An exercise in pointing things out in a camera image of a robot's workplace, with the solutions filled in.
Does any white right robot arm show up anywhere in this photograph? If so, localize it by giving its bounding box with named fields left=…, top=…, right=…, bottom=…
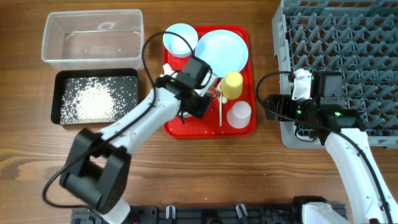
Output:
left=258, top=69, right=397, bottom=223

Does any white plastic spoon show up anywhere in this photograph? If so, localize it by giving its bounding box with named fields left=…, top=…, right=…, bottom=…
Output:
left=217, top=95, right=228, bottom=104

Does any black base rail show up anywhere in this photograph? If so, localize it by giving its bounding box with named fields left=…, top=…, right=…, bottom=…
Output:
left=70, top=203, right=348, bottom=224

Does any white plastic fork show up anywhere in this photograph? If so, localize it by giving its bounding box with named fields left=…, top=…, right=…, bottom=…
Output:
left=218, top=81, right=223, bottom=127

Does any clear plastic bin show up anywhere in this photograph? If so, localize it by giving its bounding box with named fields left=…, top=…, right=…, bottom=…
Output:
left=41, top=9, right=145, bottom=70

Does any clear plastic wrapper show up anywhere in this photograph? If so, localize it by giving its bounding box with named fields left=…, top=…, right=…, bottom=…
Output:
left=206, top=87, right=221, bottom=99

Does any grey dishwasher rack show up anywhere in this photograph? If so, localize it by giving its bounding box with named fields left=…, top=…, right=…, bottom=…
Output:
left=272, top=0, right=397, bottom=149

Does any black tray with rice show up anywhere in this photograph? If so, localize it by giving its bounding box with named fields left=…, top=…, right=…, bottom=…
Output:
left=50, top=68, right=139, bottom=126

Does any light blue small bowl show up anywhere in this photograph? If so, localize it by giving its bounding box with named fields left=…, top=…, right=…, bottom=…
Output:
left=163, top=23, right=198, bottom=58

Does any red plastic tray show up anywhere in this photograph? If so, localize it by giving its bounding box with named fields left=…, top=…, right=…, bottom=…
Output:
left=163, top=25, right=257, bottom=139

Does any light blue plate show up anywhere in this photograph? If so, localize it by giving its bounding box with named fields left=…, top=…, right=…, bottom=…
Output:
left=195, top=29, right=249, bottom=78

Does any white tissue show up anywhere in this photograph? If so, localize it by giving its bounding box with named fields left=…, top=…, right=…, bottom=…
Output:
left=163, top=63, right=174, bottom=75

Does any yellow plastic cup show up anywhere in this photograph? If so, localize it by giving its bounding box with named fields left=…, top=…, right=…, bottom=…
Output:
left=220, top=72, right=243, bottom=100

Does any white plastic cup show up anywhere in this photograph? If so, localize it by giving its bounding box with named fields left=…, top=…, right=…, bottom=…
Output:
left=226, top=101, right=252, bottom=129

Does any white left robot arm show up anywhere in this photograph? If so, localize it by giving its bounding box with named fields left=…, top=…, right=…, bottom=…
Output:
left=60, top=56, right=217, bottom=223

